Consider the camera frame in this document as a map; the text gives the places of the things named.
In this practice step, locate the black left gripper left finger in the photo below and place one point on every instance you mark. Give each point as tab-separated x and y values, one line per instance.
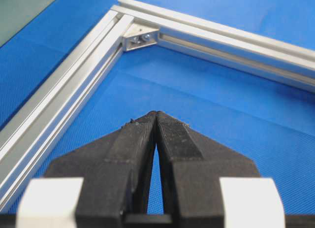
116	170

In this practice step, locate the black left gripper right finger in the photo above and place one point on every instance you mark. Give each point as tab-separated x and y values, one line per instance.
190	167

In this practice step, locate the square aluminium extrusion frame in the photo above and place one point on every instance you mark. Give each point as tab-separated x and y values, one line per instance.
33	131

